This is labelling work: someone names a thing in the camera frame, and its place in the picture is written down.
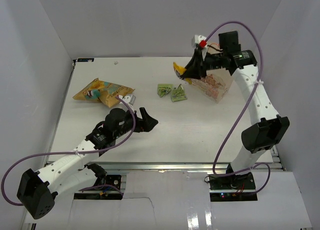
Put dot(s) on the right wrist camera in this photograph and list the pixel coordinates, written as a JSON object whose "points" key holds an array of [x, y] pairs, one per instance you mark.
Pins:
{"points": [[199, 41]]}

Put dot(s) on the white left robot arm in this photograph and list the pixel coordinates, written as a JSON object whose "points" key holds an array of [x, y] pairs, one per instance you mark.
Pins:
{"points": [[38, 190]]}

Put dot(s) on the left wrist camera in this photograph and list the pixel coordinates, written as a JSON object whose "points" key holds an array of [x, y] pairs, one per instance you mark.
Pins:
{"points": [[129, 99]]}

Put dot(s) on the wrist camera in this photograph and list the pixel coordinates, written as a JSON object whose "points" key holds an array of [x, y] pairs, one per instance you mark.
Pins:
{"points": [[199, 41], [129, 99]]}

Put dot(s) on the aluminium front rail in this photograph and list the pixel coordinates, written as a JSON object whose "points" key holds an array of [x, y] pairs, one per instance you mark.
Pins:
{"points": [[220, 168]]}

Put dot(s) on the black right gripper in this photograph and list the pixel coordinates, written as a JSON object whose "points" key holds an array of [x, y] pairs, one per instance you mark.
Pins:
{"points": [[197, 68]]}

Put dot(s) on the cream bear paper bag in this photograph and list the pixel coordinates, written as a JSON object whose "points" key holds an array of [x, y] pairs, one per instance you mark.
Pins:
{"points": [[215, 85]]}

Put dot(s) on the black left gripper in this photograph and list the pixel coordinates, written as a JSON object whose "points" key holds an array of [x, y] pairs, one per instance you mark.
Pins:
{"points": [[145, 125]]}

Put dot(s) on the large yellow snack packet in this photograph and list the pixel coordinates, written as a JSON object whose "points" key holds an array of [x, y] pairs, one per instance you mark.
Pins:
{"points": [[179, 71]]}

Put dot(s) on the green snack packet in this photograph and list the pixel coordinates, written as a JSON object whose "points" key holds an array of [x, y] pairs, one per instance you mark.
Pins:
{"points": [[178, 94], [164, 89]]}

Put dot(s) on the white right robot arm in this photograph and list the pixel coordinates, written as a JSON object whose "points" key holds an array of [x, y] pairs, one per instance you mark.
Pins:
{"points": [[267, 126]]}

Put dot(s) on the brown kettle chips bag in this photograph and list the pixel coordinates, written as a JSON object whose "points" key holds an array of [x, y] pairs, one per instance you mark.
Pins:
{"points": [[103, 92]]}

